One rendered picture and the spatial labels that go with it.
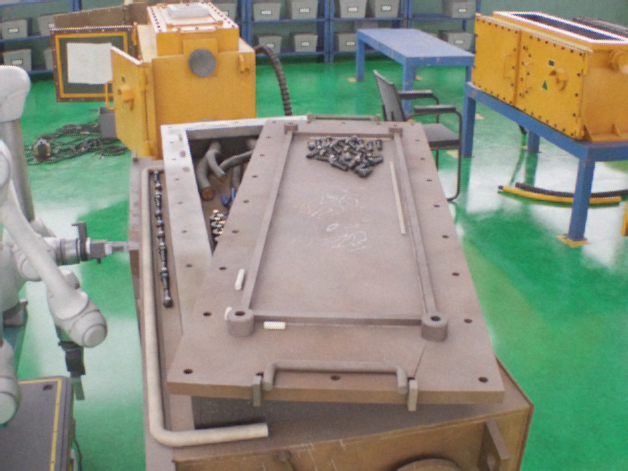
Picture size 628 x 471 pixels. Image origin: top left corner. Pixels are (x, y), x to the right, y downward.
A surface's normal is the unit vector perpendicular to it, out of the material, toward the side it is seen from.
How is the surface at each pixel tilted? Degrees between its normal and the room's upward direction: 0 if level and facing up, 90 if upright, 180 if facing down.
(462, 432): 90
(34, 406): 0
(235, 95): 90
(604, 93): 90
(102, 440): 0
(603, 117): 90
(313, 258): 0
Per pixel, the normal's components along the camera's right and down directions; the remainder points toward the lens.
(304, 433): 0.00, -0.91
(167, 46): 0.24, 0.40
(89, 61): -0.08, 0.41
